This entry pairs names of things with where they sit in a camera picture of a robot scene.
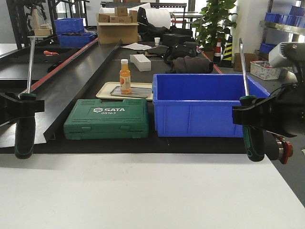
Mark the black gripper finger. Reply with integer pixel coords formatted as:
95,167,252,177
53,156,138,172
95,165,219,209
232,94,298,137
0,92,45,126

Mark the green black screwdriver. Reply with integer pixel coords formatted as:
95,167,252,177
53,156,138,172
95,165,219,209
239,38,264,162
14,36,36,159

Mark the beige plastic tray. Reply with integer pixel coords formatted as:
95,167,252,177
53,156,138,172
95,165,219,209
96,82,153,101

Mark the small grey metal tray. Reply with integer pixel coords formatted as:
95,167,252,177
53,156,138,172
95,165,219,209
110,86,152,99

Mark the red conveyor roller end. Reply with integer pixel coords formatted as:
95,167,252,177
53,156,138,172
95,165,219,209
273,135,293,165

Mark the brown cardboard box on floor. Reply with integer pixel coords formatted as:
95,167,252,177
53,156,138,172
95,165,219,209
233,53,258,72

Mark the yellow black traffic cone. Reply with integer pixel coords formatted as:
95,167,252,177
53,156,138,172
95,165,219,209
218,35,233,68

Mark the large blue plastic bin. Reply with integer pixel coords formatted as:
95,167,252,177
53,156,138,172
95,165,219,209
152,73,271,138

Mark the green SATA tool case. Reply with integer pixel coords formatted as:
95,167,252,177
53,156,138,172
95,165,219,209
63,99,149,140

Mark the orange white traffic cone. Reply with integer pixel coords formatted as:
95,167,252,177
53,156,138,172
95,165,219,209
213,38,222,63

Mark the blue bin on conveyor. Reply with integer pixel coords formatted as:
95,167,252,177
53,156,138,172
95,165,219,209
57,32,97,47

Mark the dark grey cloth bundle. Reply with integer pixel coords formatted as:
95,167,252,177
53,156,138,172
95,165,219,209
165,56,214,73

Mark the green potted plant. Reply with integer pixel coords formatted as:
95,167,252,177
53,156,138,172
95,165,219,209
196,0,236,50

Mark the orange juice bottle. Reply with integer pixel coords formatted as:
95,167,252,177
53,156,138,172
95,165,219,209
120,59,131,94

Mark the large cardboard box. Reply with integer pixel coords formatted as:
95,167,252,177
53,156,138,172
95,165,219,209
97,22,138,44

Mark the white foam block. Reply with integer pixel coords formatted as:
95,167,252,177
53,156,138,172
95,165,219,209
130,54,152,72

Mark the white paper cup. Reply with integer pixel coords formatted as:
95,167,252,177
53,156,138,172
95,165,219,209
154,37,160,46

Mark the white wire basket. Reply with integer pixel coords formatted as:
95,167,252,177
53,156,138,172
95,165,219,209
250,61,282,81

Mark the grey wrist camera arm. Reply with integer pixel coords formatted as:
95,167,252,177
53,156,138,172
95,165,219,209
268,42,305,69

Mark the orange handled tool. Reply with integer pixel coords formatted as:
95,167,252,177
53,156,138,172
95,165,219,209
43,50,59,56

